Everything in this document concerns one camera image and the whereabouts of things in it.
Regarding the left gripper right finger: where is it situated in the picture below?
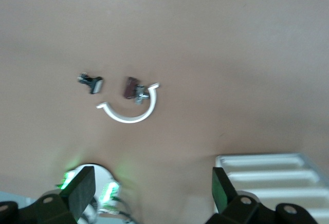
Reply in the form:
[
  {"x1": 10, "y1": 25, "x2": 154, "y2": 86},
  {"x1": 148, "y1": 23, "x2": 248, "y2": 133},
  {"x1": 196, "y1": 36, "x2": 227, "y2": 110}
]
[{"x1": 205, "y1": 166, "x2": 278, "y2": 224}]

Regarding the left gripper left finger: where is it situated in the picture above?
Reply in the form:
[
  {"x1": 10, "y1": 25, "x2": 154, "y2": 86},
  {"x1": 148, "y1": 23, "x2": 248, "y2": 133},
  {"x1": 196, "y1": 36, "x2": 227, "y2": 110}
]
[{"x1": 19, "y1": 166, "x2": 97, "y2": 224}]

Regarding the white drawer cabinet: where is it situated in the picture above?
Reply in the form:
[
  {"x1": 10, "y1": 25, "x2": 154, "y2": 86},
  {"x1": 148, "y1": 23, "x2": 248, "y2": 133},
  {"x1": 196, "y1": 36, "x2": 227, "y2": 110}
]
[{"x1": 214, "y1": 153, "x2": 329, "y2": 224}]

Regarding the chrome angle valve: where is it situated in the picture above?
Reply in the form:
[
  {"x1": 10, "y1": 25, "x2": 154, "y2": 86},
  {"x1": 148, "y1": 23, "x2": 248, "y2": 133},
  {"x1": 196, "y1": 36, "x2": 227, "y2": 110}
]
[{"x1": 134, "y1": 84, "x2": 150, "y2": 105}]

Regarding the brown cylinder part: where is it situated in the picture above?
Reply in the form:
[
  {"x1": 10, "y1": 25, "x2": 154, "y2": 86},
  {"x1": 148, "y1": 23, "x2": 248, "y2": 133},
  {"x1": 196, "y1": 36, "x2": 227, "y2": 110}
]
[{"x1": 122, "y1": 77, "x2": 138, "y2": 99}]

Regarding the black left arm base cable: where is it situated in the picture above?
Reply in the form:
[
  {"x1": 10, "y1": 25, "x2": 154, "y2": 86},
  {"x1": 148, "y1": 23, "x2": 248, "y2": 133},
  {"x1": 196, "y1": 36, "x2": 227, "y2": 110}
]
[{"x1": 97, "y1": 195, "x2": 136, "y2": 222}]

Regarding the white half-ring pipe clamp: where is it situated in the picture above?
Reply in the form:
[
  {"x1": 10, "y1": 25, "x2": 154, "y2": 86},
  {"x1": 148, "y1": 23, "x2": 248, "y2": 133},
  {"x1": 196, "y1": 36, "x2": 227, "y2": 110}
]
[{"x1": 96, "y1": 82, "x2": 160, "y2": 124}]

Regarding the black square push switch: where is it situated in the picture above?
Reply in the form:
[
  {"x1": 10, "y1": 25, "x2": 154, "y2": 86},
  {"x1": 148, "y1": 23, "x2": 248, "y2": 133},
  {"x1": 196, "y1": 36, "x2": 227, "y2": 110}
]
[{"x1": 77, "y1": 72, "x2": 105, "y2": 95}]

